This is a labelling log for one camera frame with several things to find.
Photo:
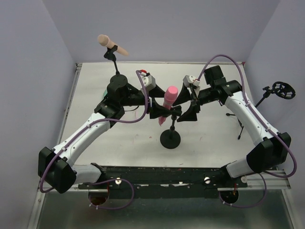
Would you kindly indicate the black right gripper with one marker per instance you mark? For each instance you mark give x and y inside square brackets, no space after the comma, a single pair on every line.
[194,99]

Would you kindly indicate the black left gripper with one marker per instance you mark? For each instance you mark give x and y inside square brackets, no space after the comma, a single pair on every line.
[149,101]

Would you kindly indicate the pink toy microphone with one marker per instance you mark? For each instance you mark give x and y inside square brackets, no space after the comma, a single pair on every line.
[170,97]

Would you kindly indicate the black mic stand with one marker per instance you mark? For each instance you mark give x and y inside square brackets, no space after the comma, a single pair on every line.
[109,55]
[170,138]

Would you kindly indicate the peach toy microphone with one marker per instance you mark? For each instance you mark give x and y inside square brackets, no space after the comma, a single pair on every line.
[105,41]

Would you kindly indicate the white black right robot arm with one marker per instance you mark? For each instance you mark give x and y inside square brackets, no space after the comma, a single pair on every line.
[270,146]

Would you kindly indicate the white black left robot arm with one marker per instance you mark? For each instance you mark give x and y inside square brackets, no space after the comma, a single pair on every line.
[57,166]

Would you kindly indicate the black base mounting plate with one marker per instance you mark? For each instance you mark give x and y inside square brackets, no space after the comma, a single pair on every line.
[162,182]

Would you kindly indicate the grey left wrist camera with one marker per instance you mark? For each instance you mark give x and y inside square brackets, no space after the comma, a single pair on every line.
[148,81]

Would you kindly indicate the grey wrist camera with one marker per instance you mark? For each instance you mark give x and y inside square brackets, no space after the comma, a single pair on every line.
[190,81]
[148,81]

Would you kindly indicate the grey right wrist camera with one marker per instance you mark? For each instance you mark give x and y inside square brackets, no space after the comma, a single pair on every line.
[190,81]

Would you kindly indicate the aluminium rail right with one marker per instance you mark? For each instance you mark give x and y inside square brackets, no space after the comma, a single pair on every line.
[255,182]

